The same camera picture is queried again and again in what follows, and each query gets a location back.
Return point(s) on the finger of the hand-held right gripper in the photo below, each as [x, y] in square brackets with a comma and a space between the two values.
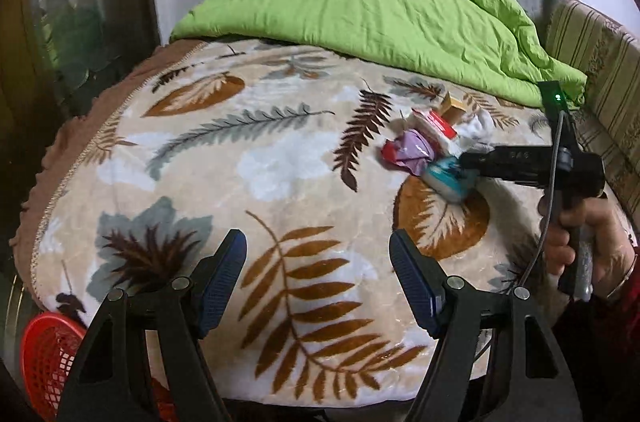
[475, 163]

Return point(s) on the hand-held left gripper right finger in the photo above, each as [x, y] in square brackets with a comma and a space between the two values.
[412, 277]

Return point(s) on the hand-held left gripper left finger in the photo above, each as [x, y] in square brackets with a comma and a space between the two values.
[220, 282]

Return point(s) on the teal cartoon packet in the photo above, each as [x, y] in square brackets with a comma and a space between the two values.
[447, 179]

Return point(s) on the white tissue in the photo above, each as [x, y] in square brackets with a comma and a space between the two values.
[477, 127]

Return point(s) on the red and white box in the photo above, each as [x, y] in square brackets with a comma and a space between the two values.
[435, 127]

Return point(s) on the small gold box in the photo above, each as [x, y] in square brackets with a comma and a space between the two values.
[452, 107]

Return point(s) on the purple wrapper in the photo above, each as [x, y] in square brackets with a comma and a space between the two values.
[412, 150]

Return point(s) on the red plastic mesh basket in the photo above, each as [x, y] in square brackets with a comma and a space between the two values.
[50, 352]

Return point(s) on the person's right forearm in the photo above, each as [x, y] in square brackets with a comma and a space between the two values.
[600, 352]

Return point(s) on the person's right hand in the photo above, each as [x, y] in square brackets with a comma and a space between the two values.
[612, 242]

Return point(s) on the leaf-printed beige blanket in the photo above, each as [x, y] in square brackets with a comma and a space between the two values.
[250, 182]

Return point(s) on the striped beige cushion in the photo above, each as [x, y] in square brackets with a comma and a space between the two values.
[605, 62]

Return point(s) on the green quilt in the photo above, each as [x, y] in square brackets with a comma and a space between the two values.
[375, 12]

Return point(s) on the narrow glass door panel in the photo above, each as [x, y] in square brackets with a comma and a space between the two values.
[75, 2]

